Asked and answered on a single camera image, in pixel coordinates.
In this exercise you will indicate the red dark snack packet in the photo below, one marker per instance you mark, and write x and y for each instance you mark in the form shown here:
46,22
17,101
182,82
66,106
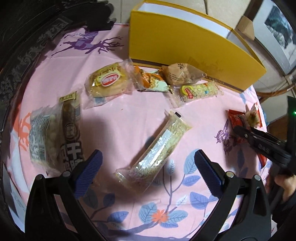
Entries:
235,118

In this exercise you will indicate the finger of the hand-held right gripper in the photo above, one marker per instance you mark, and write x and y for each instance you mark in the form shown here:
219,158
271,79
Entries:
268,135
266,150

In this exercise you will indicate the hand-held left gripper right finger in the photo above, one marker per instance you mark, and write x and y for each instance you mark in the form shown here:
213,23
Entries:
208,172

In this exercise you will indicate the brown wrapped snack packet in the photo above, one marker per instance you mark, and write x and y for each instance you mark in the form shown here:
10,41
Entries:
178,74

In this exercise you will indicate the white printed paper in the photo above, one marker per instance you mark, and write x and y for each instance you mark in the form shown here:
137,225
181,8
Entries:
16,197

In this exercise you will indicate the yellow cardboard box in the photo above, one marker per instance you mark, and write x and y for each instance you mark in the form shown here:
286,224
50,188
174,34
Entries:
180,44

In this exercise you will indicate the red peanut packet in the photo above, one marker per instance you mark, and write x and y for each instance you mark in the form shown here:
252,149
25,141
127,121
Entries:
254,114

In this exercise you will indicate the clear peanut candy packet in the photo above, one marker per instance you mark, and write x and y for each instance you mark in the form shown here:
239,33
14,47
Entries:
40,136

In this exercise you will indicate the orange white snack packet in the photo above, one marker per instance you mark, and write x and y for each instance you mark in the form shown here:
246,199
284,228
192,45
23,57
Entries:
150,81

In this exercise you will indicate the long clear sesame bar packet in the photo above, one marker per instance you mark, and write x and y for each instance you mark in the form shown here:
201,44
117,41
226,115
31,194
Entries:
152,153

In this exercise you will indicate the long red bar packet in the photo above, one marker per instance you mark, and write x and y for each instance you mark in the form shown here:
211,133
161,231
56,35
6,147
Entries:
262,160

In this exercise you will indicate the round pastry red label packet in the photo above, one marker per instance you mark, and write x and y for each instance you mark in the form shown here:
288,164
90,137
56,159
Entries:
108,81

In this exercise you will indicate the person's right hand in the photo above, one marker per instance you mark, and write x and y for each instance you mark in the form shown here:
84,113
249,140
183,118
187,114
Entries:
286,185

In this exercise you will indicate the wooden armchair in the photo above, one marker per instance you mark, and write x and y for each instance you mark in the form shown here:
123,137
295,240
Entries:
272,93

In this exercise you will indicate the framed lotus painting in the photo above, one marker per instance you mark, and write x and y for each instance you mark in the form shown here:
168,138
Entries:
277,23

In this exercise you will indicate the rice bar yellow red label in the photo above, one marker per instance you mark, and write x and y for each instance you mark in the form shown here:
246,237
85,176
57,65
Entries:
198,91

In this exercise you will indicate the cardboard corner protector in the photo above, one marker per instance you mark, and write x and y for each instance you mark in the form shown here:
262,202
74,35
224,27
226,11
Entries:
245,27

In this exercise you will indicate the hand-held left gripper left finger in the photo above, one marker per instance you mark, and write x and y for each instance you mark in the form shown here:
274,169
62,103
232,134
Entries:
89,172

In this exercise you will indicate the dark brown bar packet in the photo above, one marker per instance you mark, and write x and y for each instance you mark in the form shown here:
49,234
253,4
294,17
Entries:
69,125

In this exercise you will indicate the dark carved wooden furniture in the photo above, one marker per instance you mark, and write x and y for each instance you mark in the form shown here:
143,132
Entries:
23,34

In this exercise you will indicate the pink printed tablecloth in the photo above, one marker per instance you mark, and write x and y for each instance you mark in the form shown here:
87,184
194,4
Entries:
129,120

